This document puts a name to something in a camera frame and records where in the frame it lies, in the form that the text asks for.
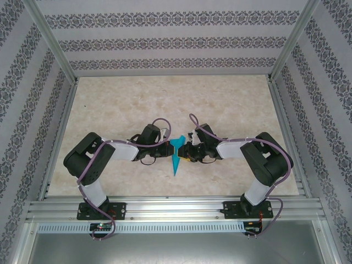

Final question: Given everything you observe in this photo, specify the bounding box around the turquoise cloth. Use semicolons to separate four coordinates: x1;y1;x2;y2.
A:
168;135;186;177

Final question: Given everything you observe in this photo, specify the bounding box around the grey metal sheet tray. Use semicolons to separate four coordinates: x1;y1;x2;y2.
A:
16;221;339;264

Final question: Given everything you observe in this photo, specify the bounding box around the controller board with green light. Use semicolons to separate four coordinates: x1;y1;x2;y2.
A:
90;223;112;232

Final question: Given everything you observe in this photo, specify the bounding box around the left black wrist camera box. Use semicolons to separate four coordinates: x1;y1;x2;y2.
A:
140;124;162;144

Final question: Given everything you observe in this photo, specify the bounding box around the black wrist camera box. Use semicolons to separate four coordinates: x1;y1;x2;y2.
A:
140;124;162;144
194;123;214;145

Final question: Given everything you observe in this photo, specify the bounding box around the right black wrist camera box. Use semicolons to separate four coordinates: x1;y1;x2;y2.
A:
194;123;214;145

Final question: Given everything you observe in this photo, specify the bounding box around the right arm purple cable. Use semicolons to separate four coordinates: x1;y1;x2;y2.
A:
189;113;293;240

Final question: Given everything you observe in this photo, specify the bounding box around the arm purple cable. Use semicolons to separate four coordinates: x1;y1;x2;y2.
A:
189;113;293;240
76;118;173;242

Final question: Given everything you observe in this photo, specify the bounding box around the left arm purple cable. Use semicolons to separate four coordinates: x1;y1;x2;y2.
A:
76;118;173;242

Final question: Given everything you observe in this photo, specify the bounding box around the aluminium mounting rail beam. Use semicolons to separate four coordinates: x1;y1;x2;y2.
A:
26;196;327;222

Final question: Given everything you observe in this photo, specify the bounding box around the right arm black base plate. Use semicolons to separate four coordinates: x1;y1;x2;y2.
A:
223;200;274;220

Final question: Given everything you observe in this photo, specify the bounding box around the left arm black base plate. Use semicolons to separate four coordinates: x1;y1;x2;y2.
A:
78;202;127;221

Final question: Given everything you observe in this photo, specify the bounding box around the grey slotted cable duct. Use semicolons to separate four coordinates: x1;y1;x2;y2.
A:
37;222;245;234

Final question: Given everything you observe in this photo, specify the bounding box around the right aluminium side rail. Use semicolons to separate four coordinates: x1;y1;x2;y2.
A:
268;78;313;199

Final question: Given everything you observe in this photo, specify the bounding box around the aluminium side rail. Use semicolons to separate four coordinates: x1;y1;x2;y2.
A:
37;79;80;200
268;78;313;199

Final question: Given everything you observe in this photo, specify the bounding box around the left aluminium side rail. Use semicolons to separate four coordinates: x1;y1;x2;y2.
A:
37;79;80;200

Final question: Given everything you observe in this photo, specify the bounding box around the right aluminium frame post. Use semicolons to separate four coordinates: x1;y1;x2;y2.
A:
268;0;322;83

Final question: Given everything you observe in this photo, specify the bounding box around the aluminium frame post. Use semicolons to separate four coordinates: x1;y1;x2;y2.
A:
268;0;322;83
24;0;79;83

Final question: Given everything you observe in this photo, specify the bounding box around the left aluminium frame post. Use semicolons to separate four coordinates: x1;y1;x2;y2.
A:
24;0;79;83

